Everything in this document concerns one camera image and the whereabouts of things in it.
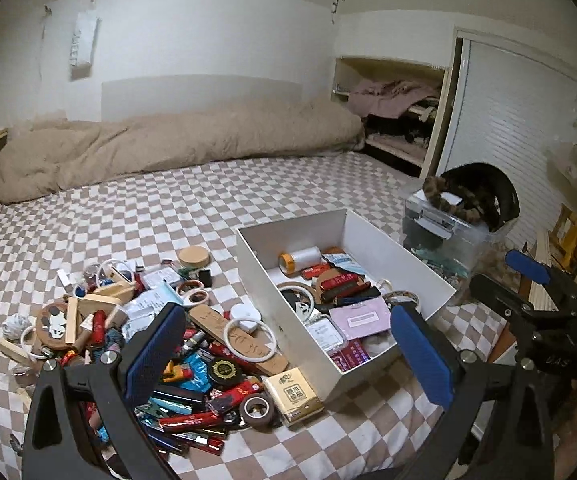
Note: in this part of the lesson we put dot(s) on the white paper bag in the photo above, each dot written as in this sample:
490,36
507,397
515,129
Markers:
84,40

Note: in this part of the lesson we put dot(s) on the clear plastic storage bin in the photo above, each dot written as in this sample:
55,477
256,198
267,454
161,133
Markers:
443,240

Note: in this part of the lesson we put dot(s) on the white cardboard box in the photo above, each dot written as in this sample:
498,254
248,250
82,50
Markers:
378,245

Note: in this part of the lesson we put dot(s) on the light wooden strip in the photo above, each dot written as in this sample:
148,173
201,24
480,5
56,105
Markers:
11,349

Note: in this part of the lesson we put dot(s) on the round wooden panda coaster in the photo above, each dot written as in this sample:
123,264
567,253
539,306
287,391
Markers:
51,327

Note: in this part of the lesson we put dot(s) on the white power adapter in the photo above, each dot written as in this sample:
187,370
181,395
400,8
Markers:
66,279

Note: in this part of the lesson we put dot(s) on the black round tin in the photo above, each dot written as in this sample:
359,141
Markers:
225,372

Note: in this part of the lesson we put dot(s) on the carved wooden plank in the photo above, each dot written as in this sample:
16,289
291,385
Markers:
208,317

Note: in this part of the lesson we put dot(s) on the checkered bed sheet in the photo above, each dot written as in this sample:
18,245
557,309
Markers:
168,210

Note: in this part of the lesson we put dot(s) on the crochet pouch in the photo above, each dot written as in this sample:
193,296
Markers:
111,340

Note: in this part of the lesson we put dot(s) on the round wooden lid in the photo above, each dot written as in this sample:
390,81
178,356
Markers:
193,257

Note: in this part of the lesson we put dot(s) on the white light-blue sachet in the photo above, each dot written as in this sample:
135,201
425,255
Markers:
141,307

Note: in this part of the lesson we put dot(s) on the wooden closet shelf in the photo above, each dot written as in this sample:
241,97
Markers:
436,135

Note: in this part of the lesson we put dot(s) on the pink card packet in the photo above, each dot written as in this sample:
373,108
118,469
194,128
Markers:
363,317

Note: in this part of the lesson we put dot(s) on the light blue sachet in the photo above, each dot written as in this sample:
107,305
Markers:
343,260

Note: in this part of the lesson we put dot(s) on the white brown scissors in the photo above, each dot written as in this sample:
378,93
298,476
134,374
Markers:
188,292

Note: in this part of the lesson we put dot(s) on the wooden slat stack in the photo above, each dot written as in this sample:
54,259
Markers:
543,260

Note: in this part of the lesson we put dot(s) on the white slatted door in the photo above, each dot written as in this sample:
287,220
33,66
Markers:
508,110

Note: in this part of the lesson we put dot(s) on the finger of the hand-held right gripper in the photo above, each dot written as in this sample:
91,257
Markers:
498,296
528,265

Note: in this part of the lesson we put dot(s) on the pile of lighters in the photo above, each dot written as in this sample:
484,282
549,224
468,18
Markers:
188,420

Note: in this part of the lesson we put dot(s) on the brown round cartoon coaster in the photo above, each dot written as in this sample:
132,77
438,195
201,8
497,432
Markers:
293,305

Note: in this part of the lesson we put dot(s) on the pink clothes pile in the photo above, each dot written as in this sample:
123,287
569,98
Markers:
393,97

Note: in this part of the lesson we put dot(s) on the red foil packet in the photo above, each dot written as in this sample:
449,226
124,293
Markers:
351,355

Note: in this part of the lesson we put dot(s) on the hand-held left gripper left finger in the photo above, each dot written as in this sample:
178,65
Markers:
148,355

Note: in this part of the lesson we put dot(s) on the dark brown tape roll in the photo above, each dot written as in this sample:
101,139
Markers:
245,410

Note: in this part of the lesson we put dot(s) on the clear case white label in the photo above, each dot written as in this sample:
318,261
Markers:
326,335

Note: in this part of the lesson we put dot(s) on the leopard print scrunchie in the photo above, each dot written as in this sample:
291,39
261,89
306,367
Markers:
431,190

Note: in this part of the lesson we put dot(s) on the small black square box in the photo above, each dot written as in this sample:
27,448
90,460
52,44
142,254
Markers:
204,277

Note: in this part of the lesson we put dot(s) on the white tape roll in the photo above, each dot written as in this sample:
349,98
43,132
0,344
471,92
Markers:
403,292

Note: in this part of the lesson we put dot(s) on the small clear plastic case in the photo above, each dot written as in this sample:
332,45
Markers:
161,277

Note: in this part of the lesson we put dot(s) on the yellow tissue pack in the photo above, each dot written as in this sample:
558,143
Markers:
293,395

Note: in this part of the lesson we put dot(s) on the light wooden tray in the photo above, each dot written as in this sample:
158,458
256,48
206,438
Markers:
113,292

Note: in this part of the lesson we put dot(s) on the dark clothes pile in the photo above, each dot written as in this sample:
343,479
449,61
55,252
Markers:
393,127

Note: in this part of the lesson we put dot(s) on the white bottle with orange cap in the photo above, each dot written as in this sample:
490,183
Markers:
303,260

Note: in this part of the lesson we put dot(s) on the beige quilted blanket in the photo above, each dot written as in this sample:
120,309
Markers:
168,145

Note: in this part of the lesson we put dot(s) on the dark red lighter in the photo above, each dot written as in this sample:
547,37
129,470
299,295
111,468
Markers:
348,294

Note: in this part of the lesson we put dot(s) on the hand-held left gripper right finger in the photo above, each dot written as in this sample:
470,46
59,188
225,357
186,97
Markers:
426,355

